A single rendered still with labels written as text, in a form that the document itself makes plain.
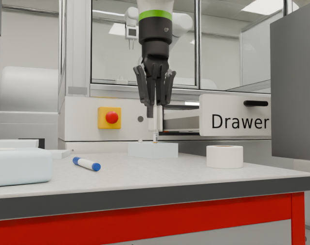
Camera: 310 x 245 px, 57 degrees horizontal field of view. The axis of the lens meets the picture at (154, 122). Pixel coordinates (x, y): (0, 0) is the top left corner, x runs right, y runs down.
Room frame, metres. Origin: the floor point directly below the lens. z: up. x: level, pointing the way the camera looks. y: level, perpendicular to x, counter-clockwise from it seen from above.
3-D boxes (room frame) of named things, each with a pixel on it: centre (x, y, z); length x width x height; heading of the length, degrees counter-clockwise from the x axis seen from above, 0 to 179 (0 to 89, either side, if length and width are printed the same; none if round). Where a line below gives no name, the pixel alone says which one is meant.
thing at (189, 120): (0.98, -0.18, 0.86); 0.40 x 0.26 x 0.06; 20
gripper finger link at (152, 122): (0.76, 0.01, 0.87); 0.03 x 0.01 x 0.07; 35
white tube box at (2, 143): (0.58, 0.29, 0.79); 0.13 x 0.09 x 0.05; 20
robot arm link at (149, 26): (0.77, 0.00, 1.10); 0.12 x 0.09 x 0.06; 35
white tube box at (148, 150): (0.79, 0.01, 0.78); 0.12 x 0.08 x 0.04; 35
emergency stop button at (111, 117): (0.90, 0.14, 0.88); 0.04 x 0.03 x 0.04; 110
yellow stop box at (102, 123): (0.93, 0.15, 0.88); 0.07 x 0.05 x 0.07; 110
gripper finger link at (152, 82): (0.76, 0.01, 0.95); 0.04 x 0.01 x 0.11; 35
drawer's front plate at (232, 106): (0.79, -0.26, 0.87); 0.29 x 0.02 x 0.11; 110
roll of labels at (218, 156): (0.56, -0.14, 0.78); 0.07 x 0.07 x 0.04
